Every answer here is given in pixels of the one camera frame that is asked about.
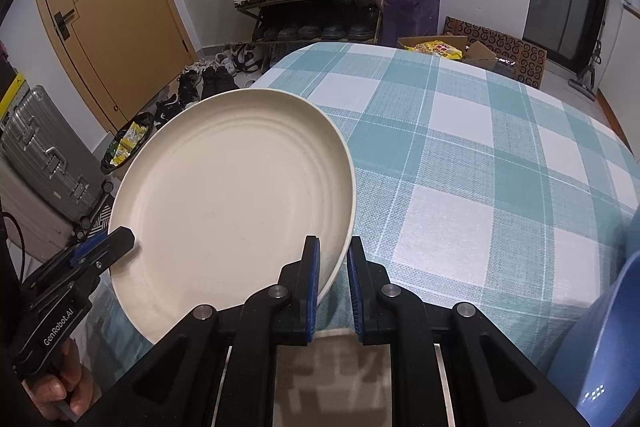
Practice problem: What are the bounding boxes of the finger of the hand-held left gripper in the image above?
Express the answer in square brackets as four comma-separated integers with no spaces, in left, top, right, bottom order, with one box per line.
[55,227,137,290]
[25,234,109,293]

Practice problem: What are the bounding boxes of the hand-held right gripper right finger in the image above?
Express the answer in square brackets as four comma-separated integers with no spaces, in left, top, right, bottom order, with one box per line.
[347,236,591,427]

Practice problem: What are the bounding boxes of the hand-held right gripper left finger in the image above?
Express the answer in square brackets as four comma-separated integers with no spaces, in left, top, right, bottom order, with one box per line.
[75,234,322,427]

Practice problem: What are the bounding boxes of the cream round plate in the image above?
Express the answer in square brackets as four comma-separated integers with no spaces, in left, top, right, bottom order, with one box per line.
[107,88,357,350]

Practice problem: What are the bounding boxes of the person's left hand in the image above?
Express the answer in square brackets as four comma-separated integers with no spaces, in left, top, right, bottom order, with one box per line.
[22,338,103,423]

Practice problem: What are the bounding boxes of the black white patterned mat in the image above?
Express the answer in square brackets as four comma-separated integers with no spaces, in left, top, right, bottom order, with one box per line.
[75,192,121,240]

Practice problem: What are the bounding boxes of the black bag of snack packets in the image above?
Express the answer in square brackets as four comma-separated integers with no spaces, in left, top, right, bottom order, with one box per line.
[101,112,160,174]

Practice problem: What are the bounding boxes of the silver suitcase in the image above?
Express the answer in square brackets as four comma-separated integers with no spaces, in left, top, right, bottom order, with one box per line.
[0,85,113,228]

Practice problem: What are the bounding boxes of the stack of dark boxes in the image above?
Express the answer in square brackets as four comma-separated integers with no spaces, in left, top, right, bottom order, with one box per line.
[0,47,28,130]

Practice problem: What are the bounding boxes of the scattered dark shoes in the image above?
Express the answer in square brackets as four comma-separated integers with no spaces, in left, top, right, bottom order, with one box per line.
[155,42,263,125]

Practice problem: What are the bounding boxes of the wooden door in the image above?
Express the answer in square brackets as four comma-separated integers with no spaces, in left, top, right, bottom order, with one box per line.
[31,0,197,132]

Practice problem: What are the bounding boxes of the blue bowl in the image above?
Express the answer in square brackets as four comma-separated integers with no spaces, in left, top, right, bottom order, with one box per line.
[547,249,640,427]

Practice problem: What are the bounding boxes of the yellow snack packet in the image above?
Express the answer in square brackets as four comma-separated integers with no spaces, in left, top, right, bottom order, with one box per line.
[405,39,467,60]

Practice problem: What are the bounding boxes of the patterned cardboard box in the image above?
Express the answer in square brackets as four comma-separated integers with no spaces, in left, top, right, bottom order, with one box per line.
[397,17,548,90]

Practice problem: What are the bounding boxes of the purple plastic bag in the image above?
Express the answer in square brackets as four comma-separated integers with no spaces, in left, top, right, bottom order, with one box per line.
[382,0,443,49]

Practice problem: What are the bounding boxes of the grey stick vacuum cleaner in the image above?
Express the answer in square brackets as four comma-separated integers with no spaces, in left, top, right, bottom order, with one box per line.
[569,0,615,102]

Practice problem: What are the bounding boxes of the black cable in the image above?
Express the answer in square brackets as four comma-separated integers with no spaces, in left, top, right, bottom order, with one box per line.
[0,211,27,280]

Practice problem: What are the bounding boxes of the black door handle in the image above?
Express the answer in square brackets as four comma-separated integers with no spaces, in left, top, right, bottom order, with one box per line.
[52,9,78,40]

